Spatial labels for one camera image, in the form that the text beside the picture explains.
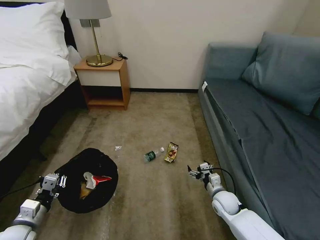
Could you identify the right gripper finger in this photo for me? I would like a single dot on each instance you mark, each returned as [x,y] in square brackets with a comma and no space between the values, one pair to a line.
[208,163]
[193,173]

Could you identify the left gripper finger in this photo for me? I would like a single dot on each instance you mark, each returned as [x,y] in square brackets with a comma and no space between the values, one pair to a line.
[63,177]
[63,184]

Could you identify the black trash bin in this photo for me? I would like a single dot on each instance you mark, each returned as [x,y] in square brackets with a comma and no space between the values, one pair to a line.
[75,165]

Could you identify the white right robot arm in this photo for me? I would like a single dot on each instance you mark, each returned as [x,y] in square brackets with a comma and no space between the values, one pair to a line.
[235,212]

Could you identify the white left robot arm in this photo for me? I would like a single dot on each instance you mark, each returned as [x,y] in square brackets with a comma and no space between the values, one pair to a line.
[22,221]

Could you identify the orange brown snack bag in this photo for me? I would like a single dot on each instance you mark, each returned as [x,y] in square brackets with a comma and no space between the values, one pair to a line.
[85,193]

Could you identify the crumpled white paper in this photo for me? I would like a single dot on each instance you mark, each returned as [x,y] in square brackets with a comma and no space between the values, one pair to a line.
[89,182]

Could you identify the brown yellow snack wrapper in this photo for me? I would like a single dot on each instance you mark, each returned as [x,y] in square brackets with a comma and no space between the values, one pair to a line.
[171,152]

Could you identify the red and white wrapper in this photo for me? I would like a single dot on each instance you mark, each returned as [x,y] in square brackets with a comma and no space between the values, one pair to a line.
[102,178]

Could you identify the clear plastic water bottle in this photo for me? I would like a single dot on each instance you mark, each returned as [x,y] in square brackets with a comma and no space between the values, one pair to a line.
[151,156]

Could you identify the clear plastic scrap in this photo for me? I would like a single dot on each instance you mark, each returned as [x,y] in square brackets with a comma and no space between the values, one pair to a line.
[117,148]

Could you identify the blue grey sofa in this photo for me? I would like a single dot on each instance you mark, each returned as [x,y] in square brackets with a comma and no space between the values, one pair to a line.
[270,150]

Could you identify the white sofa tag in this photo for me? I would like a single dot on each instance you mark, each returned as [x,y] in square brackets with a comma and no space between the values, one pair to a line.
[204,85]

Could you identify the white duvet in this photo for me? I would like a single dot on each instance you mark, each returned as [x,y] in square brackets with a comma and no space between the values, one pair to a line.
[25,100]

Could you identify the black baseboard strip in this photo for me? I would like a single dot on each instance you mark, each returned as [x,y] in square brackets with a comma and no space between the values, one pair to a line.
[162,89]

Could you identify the wooden nightstand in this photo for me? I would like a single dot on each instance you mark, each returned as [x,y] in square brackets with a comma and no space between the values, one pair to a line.
[100,75]

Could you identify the blue grey sofa cushion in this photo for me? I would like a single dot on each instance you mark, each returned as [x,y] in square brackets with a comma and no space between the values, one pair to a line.
[282,72]

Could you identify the small white pillow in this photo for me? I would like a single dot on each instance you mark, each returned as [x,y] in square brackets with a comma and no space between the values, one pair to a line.
[73,53]

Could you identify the brass table lamp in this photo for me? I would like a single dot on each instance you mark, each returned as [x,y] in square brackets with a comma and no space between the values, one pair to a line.
[96,40]

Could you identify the dark headboard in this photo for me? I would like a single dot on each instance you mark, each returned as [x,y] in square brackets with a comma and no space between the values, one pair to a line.
[68,32]

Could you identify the large white pillow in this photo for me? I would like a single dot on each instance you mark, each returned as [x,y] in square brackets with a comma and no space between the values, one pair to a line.
[27,32]

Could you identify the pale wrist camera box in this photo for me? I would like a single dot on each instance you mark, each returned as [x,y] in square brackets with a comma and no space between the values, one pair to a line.
[204,167]
[50,183]

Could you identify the black bed frame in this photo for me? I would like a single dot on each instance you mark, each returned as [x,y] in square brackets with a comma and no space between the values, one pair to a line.
[22,162]

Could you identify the silver wall switch plate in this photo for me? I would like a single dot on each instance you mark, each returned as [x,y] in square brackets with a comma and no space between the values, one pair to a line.
[85,23]

